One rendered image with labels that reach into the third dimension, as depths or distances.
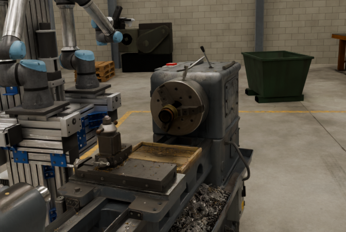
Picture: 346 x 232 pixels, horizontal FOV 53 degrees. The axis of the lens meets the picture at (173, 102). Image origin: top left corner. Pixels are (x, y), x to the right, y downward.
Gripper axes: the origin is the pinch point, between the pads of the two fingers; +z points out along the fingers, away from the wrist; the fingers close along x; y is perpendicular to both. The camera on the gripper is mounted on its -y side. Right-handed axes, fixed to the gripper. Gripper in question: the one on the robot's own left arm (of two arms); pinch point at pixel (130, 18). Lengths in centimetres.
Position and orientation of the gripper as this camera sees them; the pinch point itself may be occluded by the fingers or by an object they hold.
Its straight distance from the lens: 274.0
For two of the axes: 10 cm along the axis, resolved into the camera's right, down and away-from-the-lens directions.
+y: -0.7, 9.5, 3.1
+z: 6.1, -2.0, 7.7
